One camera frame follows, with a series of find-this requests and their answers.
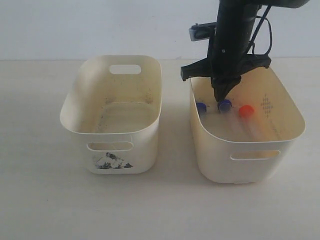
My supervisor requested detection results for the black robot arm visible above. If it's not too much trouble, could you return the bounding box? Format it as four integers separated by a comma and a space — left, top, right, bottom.
180, 0, 307, 102

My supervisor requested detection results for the cream plastic bin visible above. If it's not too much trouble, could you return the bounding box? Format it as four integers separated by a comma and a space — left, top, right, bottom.
59, 55, 162, 175
189, 67, 306, 184

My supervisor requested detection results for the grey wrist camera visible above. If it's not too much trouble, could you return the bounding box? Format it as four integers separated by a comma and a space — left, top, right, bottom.
188, 22, 217, 42

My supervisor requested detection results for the orange-capped tube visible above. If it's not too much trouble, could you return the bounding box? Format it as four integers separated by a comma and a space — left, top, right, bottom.
238, 105, 263, 142

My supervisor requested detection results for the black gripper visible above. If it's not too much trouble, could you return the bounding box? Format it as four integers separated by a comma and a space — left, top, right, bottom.
181, 24, 271, 102

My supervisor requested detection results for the blue-capped tube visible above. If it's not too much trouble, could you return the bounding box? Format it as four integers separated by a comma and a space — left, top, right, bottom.
195, 102, 207, 118
217, 99, 241, 134

